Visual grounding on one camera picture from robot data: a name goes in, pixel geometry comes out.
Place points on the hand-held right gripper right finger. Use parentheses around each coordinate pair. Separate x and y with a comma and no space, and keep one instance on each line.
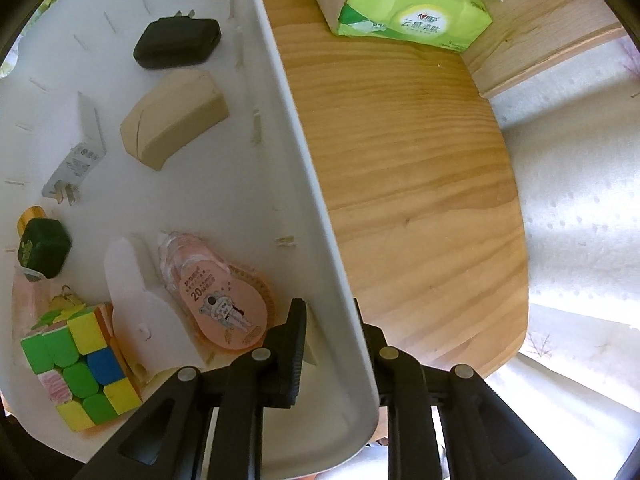
(400,375)

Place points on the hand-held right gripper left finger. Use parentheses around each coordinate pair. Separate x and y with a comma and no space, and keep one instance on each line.
(296,345)

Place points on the pink correction tape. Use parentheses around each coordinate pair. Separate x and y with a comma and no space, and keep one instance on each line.
(225,310)

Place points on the white curved plastic piece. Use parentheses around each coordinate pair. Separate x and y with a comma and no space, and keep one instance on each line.
(145,320)

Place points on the white plastic tray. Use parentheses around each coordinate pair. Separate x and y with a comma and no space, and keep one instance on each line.
(200,200)

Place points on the colourful puzzle cube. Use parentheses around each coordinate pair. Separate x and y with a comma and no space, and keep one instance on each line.
(85,375)

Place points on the beige translucent case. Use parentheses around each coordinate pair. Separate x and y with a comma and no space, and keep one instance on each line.
(175,115)

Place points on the green bottle with gold cap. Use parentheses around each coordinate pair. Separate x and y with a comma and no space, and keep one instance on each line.
(45,250)

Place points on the white square plug adapter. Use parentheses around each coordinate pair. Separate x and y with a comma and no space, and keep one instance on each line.
(80,160)

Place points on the black plug charger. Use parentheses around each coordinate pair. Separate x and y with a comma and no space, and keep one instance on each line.
(175,42)

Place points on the white floral curtain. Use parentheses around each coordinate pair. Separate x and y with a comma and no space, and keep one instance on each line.
(575,210)

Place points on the person's dark clothing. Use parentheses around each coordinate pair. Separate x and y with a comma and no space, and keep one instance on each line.
(20,455)

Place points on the green tissue pack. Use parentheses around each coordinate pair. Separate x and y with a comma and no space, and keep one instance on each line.
(415,15)

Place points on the wooden side panel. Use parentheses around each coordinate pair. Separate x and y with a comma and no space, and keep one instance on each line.
(550,10)

